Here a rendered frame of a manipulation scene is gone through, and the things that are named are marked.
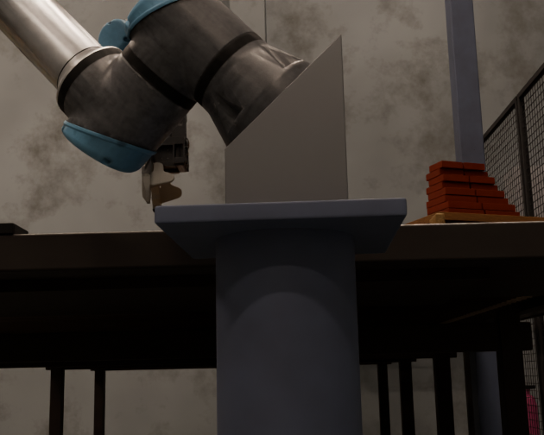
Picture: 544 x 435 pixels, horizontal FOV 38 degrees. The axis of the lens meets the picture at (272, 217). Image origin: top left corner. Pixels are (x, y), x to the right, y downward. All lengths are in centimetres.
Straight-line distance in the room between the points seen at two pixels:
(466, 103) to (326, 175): 258
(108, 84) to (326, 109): 29
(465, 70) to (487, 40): 397
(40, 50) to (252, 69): 31
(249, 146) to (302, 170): 7
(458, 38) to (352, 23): 389
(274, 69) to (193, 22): 12
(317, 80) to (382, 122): 614
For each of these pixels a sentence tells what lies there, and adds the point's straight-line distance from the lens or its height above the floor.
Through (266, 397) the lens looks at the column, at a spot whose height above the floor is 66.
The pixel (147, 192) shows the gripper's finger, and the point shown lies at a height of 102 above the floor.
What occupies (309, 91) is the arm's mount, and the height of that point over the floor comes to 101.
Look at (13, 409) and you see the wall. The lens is 719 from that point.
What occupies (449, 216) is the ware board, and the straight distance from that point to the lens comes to 184.
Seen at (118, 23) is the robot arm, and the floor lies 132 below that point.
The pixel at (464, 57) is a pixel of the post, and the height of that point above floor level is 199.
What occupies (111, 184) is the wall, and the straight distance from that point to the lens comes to 714.
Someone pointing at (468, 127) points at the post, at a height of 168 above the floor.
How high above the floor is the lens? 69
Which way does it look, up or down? 11 degrees up
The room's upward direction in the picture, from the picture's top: 1 degrees counter-clockwise
